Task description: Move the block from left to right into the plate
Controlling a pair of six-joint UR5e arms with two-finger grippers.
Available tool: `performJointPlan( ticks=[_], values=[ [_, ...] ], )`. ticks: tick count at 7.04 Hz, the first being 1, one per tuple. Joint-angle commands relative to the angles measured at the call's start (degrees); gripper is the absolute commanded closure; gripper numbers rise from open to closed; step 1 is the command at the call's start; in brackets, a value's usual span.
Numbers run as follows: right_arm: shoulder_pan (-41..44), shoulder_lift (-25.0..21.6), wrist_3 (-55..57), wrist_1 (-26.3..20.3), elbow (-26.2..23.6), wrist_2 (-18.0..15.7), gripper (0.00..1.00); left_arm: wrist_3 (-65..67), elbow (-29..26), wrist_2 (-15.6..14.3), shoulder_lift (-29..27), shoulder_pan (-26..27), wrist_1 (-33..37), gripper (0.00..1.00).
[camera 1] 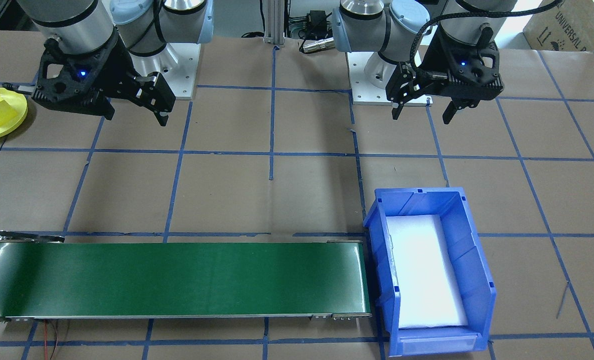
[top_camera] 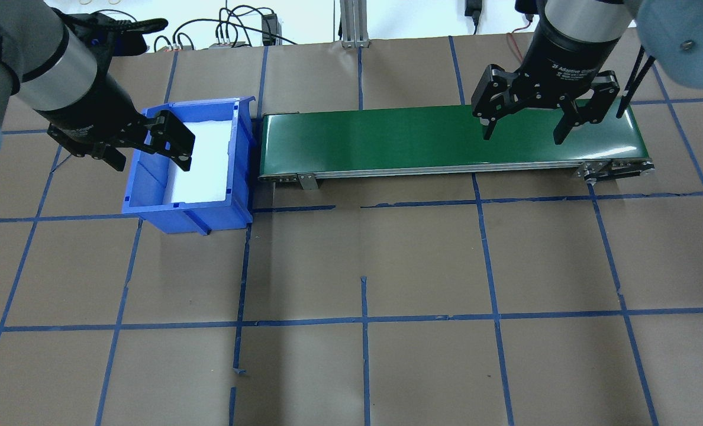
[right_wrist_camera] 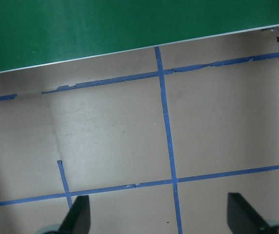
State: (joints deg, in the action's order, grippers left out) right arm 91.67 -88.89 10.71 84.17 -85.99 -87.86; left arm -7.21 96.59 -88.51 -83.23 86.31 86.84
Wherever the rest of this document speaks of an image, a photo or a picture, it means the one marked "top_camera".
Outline white foam pad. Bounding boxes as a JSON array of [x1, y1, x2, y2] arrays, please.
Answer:
[[167, 120, 235, 206]]

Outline blue plastic bin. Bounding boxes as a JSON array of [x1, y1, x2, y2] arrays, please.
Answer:
[[122, 96, 256, 236]]

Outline green conveyor belt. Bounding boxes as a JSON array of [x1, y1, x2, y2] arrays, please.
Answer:
[[258, 104, 656, 191]]

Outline white desk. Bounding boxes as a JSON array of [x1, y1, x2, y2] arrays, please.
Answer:
[[50, 0, 541, 49]]

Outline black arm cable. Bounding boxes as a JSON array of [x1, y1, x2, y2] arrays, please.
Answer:
[[615, 44, 655, 119]]

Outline red brown wire pair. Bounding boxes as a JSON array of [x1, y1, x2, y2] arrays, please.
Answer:
[[507, 13, 534, 60]]

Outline aluminium extrusion post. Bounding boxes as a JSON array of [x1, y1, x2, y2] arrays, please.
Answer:
[[338, 0, 372, 49]]

